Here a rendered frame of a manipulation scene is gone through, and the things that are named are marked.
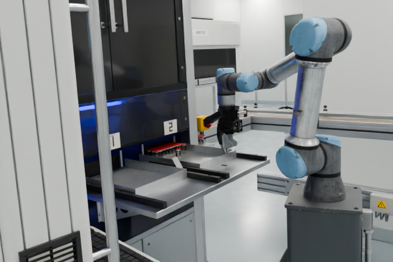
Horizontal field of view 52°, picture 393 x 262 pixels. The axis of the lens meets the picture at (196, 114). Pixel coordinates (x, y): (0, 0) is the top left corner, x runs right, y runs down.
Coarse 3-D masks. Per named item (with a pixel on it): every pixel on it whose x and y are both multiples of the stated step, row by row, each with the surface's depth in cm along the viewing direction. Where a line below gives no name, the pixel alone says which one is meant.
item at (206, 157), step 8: (192, 144) 191; (192, 152) 190; (200, 152) 188; (208, 152) 185; (216, 152) 182; (232, 152) 174; (144, 160) 175; (160, 160) 169; (168, 160) 166; (184, 160) 175; (192, 160) 175; (200, 160) 174; (208, 160) 160; (216, 160) 165; (224, 160) 169; (208, 168) 161
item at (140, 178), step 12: (120, 168) 167; (132, 168) 166; (144, 168) 164; (156, 168) 159; (168, 168) 155; (180, 168) 151; (96, 180) 142; (120, 180) 151; (132, 180) 150; (144, 180) 149; (156, 180) 138; (168, 180) 142; (180, 180) 147; (132, 192) 131; (144, 192) 133
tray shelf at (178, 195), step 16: (240, 160) 171; (256, 160) 170; (240, 176) 154; (96, 192) 139; (160, 192) 136; (176, 192) 135; (192, 192) 134; (208, 192) 138; (128, 208) 126; (144, 208) 122; (176, 208) 125
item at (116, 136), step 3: (111, 135) 154; (114, 135) 155; (117, 135) 156; (111, 138) 154; (114, 138) 155; (117, 138) 156; (111, 141) 154; (114, 141) 155; (117, 141) 156; (111, 144) 154; (114, 144) 155; (117, 144) 157; (111, 147) 154; (114, 147) 156; (117, 147) 157
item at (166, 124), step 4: (172, 120) 181; (176, 120) 183; (164, 124) 177; (168, 124) 179; (176, 124) 183; (164, 128) 177; (168, 128) 180; (172, 128) 181; (176, 128) 184; (164, 132) 178; (168, 132) 180; (172, 132) 182
